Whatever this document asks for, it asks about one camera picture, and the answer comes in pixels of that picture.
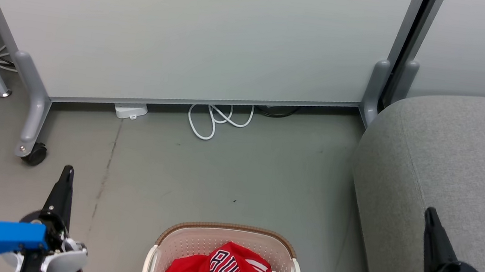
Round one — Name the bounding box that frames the black floor cable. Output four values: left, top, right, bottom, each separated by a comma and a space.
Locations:
255, 101, 301, 121

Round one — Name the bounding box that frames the cream laundry basket brown rim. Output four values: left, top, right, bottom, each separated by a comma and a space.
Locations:
142, 212, 310, 272

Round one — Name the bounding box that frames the narrow white partition panel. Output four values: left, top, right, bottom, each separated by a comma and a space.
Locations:
390, 0, 485, 118

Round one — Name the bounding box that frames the white power adapter box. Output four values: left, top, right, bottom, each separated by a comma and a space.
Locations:
113, 100, 149, 123

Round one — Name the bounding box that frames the white partition panel grey frame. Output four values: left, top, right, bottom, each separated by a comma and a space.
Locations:
0, 0, 426, 208

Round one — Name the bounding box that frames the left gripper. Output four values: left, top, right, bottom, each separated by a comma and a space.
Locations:
13, 160, 99, 272

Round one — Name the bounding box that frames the black caster wheel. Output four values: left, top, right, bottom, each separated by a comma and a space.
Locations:
20, 140, 49, 168

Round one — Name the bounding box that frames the white coiled cable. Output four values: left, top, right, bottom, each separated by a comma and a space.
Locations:
184, 97, 256, 147

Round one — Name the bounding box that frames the grey fabric sofa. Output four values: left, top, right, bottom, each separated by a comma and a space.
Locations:
338, 78, 485, 272

